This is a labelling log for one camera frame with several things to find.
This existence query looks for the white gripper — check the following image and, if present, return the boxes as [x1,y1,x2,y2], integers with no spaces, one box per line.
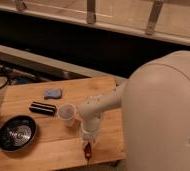
[80,129,99,147]

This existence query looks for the blue cloth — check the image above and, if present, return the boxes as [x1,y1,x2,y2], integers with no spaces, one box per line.
[44,89,62,99]

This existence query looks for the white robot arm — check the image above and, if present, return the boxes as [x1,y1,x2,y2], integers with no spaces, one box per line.
[77,83,126,147]

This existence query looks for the metal bracket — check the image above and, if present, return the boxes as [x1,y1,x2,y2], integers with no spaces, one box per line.
[145,0,164,35]
[86,0,96,24]

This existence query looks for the black rectangular block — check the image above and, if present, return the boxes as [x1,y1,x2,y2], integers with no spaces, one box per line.
[29,102,56,116]

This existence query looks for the metal bracket middle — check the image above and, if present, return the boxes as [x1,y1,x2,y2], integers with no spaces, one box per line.
[86,0,96,24]

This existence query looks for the metal bracket right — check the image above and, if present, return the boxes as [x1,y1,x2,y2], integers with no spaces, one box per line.
[145,0,164,35]

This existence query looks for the clear plastic cup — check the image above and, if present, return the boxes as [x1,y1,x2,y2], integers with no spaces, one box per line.
[58,103,76,127]

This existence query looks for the black metal bowl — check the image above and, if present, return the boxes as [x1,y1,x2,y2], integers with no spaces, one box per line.
[0,115,37,152]

